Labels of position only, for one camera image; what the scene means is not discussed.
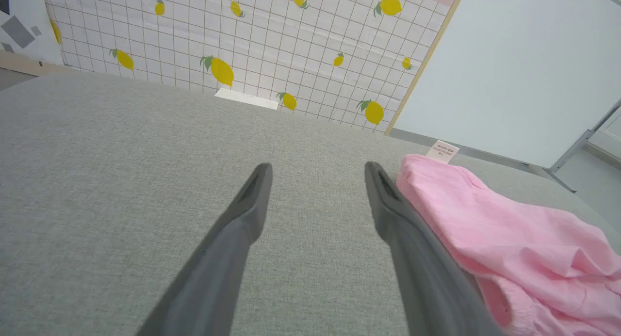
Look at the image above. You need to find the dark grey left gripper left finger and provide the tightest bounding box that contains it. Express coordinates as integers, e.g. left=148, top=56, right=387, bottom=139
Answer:
left=136, top=162, right=273, bottom=336

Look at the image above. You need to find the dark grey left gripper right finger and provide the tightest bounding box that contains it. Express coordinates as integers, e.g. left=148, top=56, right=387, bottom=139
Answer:
left=364, top=161, right=505, bottom=336

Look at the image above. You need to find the pink garment with white label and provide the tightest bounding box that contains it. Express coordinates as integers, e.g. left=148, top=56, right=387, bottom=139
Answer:
left=396, top=140, right=621, bottom=336

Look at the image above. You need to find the white paper sheet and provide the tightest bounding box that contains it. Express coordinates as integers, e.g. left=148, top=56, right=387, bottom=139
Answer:
left=214, top=88, right=279, bottom=110

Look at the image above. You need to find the lemon print grid cloth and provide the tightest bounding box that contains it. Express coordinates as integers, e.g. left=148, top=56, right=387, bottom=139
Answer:
left=42, top=0, right=461, bottom=134

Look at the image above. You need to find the white cloth with grey shapes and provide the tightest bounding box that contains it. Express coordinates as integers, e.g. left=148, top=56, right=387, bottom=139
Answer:
left=0, top=0, right=65, bottom=66

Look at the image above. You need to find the white partition panel with frame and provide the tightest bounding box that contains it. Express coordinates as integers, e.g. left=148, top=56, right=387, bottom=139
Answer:
left=390, top=0, right=621, bottom=193

